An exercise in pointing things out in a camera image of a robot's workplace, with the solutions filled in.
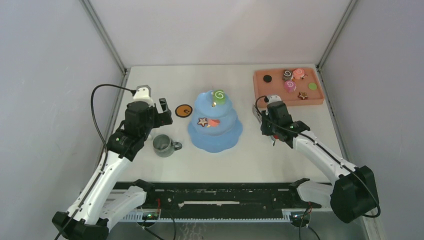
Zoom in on magenta swirl roll cake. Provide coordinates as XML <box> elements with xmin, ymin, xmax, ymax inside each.
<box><xmin>284</xmin><ymin>80</ymin><xmax>297</xmax><ymax>93</ymax></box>

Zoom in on white star cookie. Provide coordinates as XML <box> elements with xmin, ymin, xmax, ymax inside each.
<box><xmin>197</xmin><ymin>117</ymin><xmax>209</xmax><ymax>128</ymax></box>

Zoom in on brown swirl roll cake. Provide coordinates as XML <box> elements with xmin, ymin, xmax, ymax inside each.
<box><xmin>282</xmin><ymin>69</ymin><xmax>294</xmax><ymax>82</ymax></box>

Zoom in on pink cake slice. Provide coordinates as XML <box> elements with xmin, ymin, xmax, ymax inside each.
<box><xmin>207</xmin><ymin>118</ymin><xmax>221</xmax><ymax>128</ymax></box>

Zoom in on blue three-tier cake stand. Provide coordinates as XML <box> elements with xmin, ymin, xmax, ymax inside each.
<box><xmin>187</xmin><ymin>90</ymin><xmax>243</xmax><ymax>153</ymax></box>

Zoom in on green swirl roll cake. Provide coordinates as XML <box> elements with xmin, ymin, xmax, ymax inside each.
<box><xmin>212</xmin><ymin>89</ymin><xmax>226</xmax><ymax>106</ymax></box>

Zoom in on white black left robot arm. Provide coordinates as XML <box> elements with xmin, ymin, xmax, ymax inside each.
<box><xmin>52</xmin><ymin>98</ymin><xmax>173</xmax><ymax>240</ymax></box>

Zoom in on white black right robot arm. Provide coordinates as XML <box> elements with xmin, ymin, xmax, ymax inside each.
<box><xmin>260</xmin><ymin>97</ymin><xmax>381</xmax><ymax>223</ymax></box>

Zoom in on orange round coaster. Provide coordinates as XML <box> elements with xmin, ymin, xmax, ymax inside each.
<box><xmin>174</xmin><ymin>104</ymin><xmax>193</xmax><ymax>118</ymax></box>

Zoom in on dark green glazed mug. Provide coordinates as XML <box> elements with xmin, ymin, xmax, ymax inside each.
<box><xmin>152</xmin><ymin>134</ymin><xmax>183</xmax><ymax>158</ymax></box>

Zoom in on brown star cookie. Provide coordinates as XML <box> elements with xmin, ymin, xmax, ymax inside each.
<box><xmin>297</xmin><ymin>91</ymin><xmax>309</xmax><ymax>100</ymax></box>

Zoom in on black round cookie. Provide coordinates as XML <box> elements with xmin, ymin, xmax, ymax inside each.
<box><xmin>263</xmin><ymin>75</ymin><xmax>272</xmax><ymax>83</ymax></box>

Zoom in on pink rectangular tray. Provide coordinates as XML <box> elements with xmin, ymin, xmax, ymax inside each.
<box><xmin>253</xmin><ymin>67</ymin><xmax>325</xmax><ymax>107</ymax></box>

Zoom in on green macaron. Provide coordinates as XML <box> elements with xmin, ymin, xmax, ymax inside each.
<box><xmin>308</xmin><ymin>82</ymin><xmax>318</xmax><ymax>91</ymax></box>

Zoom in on light pink swirl roll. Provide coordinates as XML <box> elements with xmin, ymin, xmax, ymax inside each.
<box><xmin>292</xmin><ymin>68</ymin><xmax>307</xmax><ymax>80</ymax></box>

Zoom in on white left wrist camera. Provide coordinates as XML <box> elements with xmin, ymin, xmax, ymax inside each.
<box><xmin>133</xmin><ymin>85</ymin><xmax>155</xmax><ymax>107</ymax></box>

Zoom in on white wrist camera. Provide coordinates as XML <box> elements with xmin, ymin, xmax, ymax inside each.
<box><xmin>133</xmin><ymin>85</ymin><xmax>155</xmax><ymax>107</ymax></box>
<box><xmin>264</xmin><ymin>94</ymin><xmax>282</xmax><ymax>104</ymax></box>

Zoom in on black left camera cable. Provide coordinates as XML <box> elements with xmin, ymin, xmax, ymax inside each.
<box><xmin>90</xmin><ymin>84</ymin><xmax>137</xmax><ymax>173</ymax></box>

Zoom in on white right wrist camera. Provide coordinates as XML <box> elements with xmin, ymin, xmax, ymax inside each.
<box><xmin>264</xmin><ymin>94</ymin><xmax>282</xmax><ymax>104</ymax></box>

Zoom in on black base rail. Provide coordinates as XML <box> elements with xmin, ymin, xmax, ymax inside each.
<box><xmin>115</xmin><ymin>182</ymin><xmax>327</xmax><ymax>220</ymax></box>

